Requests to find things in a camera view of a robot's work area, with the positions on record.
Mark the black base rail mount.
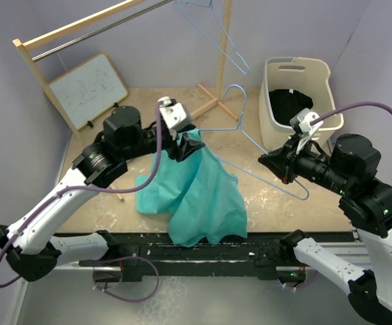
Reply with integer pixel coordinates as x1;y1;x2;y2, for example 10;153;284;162
81;232;307;285

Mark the small whiteboard wooden frame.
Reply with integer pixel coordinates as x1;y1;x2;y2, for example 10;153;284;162
49;53;128;130

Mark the teal t shirt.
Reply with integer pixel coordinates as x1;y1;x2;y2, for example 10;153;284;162
135;147;247;247

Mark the aluminium frame rail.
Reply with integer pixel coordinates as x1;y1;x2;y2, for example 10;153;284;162
2;138;379;325

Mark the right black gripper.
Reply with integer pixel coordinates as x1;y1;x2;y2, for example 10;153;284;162
258;130;350;192

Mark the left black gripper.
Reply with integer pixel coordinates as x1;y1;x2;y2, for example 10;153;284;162
121;121;204;161

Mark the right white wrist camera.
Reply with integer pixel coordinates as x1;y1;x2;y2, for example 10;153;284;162
289;108;323;154

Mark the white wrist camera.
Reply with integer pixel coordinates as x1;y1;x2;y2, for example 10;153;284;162
158;96;192;132
289;108;323;154

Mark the wooden clothes rack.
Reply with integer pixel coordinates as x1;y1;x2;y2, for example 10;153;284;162
12;0;240;202

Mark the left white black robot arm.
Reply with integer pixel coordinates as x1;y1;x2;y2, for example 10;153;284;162
0;100;205;288

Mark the cream plastic laundry basket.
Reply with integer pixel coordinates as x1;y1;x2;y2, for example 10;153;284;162
259;57;335;151

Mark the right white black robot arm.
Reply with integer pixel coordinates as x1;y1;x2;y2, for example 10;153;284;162
258;134;392;324

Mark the black t shirt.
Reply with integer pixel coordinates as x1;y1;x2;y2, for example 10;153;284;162
269;89;313;126

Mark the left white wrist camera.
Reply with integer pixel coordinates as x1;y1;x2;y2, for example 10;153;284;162
158;96;192;132

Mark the blue wire hanger of black shirt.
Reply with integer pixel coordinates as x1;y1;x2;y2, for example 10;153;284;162
174;1;250;75

